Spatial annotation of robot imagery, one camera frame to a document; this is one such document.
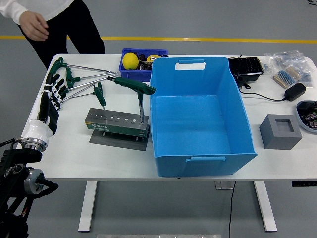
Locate large green T-handle hex wrench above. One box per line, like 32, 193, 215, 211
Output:
107, 76, 157, 124

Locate black table control panel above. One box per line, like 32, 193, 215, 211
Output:
291, 181, 317, 187

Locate black hanging cable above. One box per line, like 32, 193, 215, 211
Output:
228, 181, 236, 238

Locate black power adapter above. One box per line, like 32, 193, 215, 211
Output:
284, 82, 307, 102

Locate black adapter cord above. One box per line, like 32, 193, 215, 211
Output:
239, 91, 287, 102

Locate metal green wrench holder stand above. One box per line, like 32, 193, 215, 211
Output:
84, 108, 152, 151

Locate large light blue plastic box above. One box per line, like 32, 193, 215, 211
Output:
149, 56, 258, 178

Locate white bowl of small parts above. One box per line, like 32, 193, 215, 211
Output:
296, 100, 317, 135

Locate small dark blue plastic bin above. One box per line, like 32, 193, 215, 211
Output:
119, 48, 169, 82

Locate clear plastic parts bags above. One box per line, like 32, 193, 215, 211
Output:
263, 49, 312, 88

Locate person's right hand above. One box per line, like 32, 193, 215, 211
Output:
18, 11, 50, 42

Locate black strap buckle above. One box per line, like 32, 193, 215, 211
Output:
238, 77, 251, 89

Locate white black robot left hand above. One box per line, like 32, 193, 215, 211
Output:
23, 73, 69, 145

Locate grey metal foot plate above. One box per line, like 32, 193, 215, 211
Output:
214, 181, 236, 190

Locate grey foam block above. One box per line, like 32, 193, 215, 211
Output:
259, 114, 303, 150

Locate blue resistor strip bundle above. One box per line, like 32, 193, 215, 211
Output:
273, 66, 303, 88

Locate white table leg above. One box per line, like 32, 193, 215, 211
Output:
78, 180, 98, 233
254, 181, 277, 233

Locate black plastic tray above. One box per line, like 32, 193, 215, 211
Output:
227, 56, 264, 84

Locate person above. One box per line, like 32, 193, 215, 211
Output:
0, 0, 106, 70

